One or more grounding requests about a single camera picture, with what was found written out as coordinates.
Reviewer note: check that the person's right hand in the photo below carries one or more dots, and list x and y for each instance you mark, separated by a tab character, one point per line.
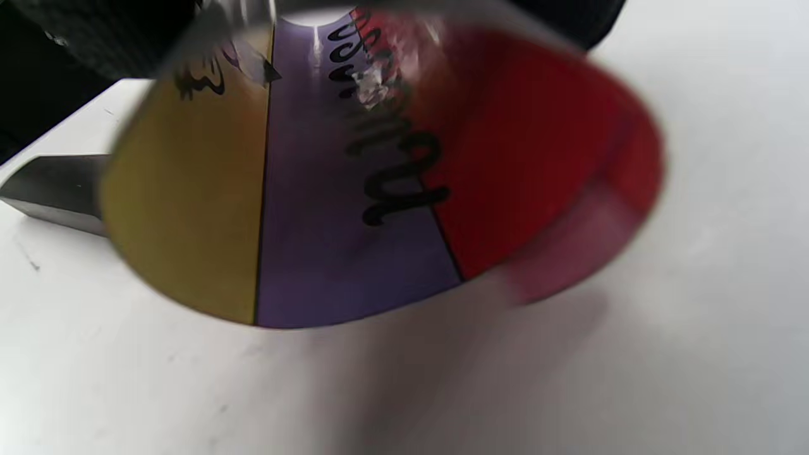
114	38

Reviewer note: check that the dark wooden paperweight block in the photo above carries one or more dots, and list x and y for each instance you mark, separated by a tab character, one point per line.
57	189

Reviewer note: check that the rainbow striped cartoon poster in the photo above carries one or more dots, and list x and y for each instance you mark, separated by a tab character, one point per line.
316	221

